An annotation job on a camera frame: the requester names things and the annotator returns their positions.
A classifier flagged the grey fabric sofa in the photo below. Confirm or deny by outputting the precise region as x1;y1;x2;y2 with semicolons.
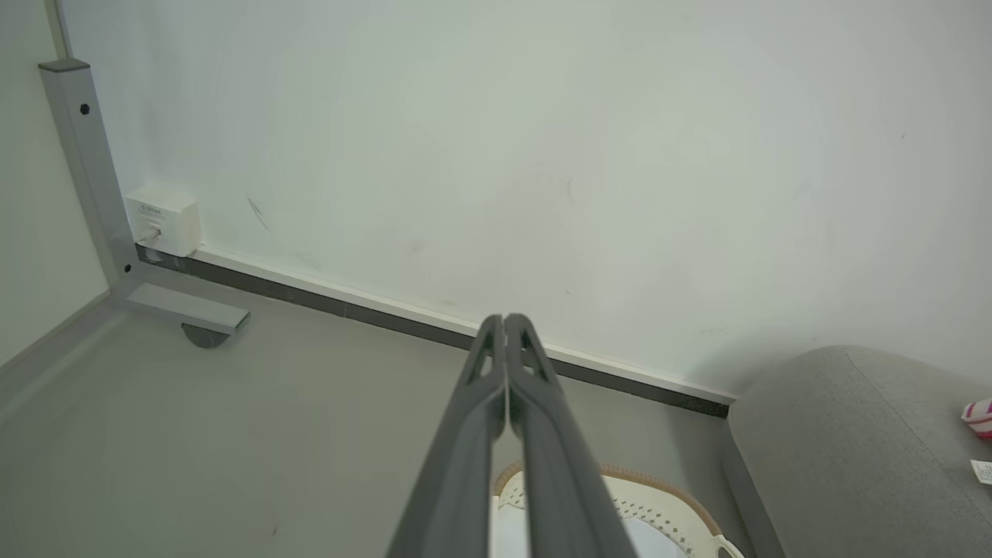
721;346;992;558

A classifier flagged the red and white garment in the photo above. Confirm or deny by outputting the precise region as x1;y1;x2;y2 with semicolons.
961;398;992;441

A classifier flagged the grey round levelling foot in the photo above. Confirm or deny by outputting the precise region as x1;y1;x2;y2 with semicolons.
181;322;233;350

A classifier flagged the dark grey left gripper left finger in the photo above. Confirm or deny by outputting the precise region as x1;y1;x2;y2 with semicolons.
385;314;509;558

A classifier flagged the dark baseboard strip white trim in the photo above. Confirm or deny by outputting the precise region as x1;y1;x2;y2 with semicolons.
136;243;737;419

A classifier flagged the white wall socket box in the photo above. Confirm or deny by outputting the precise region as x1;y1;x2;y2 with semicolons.
124;186;203;258

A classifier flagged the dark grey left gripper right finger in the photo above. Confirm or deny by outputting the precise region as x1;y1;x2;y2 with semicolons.
504;313;638;558

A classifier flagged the white laundry basket brown rim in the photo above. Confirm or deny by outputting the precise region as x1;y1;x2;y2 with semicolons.
493;463;746;558

